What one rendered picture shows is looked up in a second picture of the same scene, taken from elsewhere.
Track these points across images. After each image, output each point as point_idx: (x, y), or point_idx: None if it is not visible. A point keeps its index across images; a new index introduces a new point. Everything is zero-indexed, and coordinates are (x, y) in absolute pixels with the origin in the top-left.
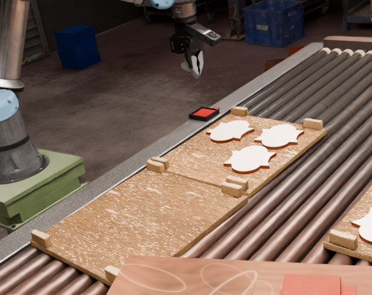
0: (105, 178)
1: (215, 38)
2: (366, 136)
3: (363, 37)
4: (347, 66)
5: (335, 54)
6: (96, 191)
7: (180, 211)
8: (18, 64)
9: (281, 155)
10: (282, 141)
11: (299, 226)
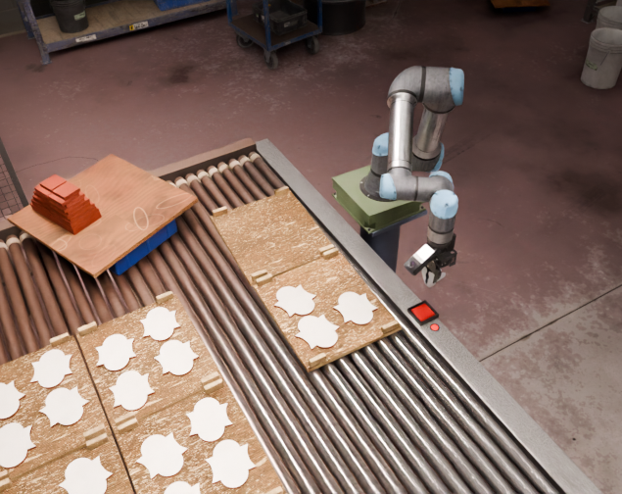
0: (350, 232)
1: (406, 266)
2: (288, 401)
3: None
4: None
5: None
6: (333, 225)
7: (263, 250)
8: (420, 141)
9: (287, 321)
10: (304, 326)
11: (208, 300)
